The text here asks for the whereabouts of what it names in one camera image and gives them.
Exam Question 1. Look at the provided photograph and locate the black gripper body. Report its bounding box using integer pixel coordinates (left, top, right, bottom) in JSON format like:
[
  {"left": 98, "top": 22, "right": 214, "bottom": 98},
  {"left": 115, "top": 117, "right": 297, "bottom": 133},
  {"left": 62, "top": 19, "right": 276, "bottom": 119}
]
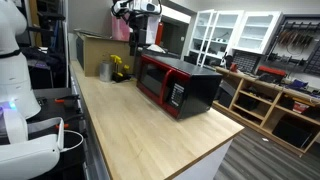
[{"left": 128, "top": 13, "right": 150, "bottom": 48}]

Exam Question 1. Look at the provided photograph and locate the red microwave door with handle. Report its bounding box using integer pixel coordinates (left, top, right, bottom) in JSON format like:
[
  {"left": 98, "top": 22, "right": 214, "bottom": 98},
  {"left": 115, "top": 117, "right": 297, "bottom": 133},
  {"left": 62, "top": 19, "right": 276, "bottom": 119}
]
[{"left": 135, "top": 54, "right": 175, "bottom": 109}]

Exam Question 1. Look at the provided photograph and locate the black red microwave body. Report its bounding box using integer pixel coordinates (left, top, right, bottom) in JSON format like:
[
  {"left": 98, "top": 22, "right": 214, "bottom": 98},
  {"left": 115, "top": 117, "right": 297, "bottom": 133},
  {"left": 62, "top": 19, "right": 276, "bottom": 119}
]
[{"left": 141, "top": 53, "right": 224, "bottom": 121}]

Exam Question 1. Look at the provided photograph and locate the pink translucent plastic container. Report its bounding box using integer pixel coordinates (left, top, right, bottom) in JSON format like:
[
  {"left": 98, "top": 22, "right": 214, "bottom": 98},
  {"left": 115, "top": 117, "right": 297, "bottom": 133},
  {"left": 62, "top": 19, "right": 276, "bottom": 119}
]
[{"left": 111, "top": 13, "right": 132, "bottom": 42}]

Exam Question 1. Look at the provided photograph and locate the large brown cardboard box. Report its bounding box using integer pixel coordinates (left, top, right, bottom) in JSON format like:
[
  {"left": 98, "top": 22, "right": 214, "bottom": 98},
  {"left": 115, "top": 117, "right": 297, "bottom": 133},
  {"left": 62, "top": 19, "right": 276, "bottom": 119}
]
[{"left": 75, "top": 30, "right": 136, "bottom": 78}]

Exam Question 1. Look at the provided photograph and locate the aluminium cylinder tube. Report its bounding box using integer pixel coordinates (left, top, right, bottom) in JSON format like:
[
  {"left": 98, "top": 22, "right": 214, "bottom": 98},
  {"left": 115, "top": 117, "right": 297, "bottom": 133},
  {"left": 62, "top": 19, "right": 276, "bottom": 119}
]
[{"left": 98, "top": 60, "right": 114, "bottom": 83}]

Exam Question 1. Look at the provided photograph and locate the tall white glass cabinet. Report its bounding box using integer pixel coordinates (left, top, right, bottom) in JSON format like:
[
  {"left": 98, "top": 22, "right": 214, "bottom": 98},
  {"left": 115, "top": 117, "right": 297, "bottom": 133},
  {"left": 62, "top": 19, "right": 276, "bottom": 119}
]
[{"left": 188, "top": 9, "right": 244, "bottom": 68}]

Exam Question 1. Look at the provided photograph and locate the black storage rack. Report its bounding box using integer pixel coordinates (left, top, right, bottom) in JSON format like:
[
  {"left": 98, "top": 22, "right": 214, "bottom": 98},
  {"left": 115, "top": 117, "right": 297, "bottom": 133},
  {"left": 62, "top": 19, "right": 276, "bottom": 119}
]
[{"left": 14, "top": 0, "right": 69, "bottom": 89}]

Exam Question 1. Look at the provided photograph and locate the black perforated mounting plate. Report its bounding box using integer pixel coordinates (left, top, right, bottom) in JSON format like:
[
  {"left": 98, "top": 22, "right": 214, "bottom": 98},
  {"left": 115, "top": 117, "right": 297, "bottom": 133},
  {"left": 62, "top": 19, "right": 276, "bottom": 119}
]
[{"left": 28, "top": 87, "right": 88, "bottom": 174}]

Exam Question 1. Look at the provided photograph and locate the dark small parts drawer organiser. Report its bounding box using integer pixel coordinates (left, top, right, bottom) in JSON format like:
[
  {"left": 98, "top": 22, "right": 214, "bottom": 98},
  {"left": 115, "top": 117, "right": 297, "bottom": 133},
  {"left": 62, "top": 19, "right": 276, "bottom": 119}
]
[{"left": 232, "top": 51, "right": 263, "bottom": 74}]

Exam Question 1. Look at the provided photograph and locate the red toolbox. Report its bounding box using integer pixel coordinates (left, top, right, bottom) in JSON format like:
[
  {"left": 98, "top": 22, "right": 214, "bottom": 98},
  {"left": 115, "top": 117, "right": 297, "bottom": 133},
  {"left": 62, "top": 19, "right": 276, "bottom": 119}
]
[{"left": 256, "top": 65, "right": 288, "bottom": 84}]

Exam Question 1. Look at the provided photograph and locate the wooden workbench with shelves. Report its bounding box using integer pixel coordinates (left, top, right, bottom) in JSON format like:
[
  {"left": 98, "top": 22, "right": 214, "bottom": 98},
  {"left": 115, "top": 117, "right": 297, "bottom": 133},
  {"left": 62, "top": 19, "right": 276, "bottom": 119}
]
[{"left": 213, "top": 65, "right": 320, "bottom": 157}]

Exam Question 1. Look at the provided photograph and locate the white VR headset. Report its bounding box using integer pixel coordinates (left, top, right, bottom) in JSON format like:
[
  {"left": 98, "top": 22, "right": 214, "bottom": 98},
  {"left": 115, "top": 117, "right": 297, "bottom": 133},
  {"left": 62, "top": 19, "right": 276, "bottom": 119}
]
[{"left": 0, "top": 109, "right": 66, "bottom": 180}]

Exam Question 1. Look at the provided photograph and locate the black tool pegboard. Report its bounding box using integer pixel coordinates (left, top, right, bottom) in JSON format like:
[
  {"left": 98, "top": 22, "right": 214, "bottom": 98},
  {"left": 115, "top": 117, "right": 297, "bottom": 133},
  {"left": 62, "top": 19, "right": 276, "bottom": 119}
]
[{"left": 266, "top": 13, "right": 320, "bottom": 76}]

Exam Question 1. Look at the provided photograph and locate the red white box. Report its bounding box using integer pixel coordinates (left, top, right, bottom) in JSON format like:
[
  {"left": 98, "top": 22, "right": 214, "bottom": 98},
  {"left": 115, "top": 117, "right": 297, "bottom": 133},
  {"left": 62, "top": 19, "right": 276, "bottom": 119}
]
[{"left": 292, "top": 101, "right": 310, "bottom": 114}]

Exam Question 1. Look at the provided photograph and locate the black case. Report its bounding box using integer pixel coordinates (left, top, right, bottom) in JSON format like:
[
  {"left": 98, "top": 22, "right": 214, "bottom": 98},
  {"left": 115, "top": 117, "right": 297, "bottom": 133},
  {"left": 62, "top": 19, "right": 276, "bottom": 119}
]
[{"left": 271, "top": 119, "right": 313, "bottom": 149}]

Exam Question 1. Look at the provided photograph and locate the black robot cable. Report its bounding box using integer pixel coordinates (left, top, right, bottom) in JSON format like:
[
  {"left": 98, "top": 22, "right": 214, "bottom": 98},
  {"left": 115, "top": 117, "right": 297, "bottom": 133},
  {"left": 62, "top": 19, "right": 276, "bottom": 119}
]
[{"left": 111, "top": 0, "right": 134, "bottom": 19}]

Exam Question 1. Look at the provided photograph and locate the black clamp with orange handle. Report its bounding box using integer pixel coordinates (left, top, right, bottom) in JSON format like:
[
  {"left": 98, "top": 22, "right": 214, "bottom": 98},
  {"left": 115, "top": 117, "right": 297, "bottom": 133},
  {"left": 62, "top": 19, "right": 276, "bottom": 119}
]
[
  {"left": 54, "top": 94, "right": 82, "bottom": 105},
  {"left": 54, "top": 122, "right": 70, "bottom": 130}
]

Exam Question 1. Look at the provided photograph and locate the white cable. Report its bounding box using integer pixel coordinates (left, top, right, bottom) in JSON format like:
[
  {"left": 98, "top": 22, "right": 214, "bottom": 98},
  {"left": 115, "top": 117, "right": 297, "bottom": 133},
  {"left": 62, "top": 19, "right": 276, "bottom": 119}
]
[{"left": 60, "top": 129, "right": 85, "bottom": 153}]

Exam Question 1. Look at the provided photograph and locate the white wall glass cabinet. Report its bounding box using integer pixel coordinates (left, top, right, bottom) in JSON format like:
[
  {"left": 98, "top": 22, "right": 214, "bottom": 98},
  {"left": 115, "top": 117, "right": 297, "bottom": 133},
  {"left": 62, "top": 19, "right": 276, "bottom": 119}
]
[{"left": 232, "top": 10, "right": 284, "bottom": 55}]

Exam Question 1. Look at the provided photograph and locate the dark wall parts bin panel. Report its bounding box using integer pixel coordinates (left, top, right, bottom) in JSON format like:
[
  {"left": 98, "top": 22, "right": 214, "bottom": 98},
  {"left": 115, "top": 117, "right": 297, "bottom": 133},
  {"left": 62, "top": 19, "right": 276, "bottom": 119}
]
[{"left": 304, "top": 41, "right": 320, "bottom": 76}]

